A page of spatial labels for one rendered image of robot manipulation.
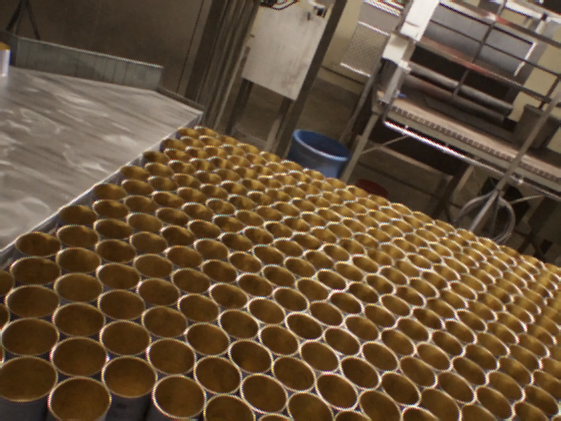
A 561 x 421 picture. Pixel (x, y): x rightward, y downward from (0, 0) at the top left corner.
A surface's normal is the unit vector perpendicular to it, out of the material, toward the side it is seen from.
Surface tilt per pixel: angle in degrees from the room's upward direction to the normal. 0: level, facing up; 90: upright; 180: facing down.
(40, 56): 90
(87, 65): 90
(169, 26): 90
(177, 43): 90
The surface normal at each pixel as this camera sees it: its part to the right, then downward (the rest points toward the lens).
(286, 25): -0.17, 0.40
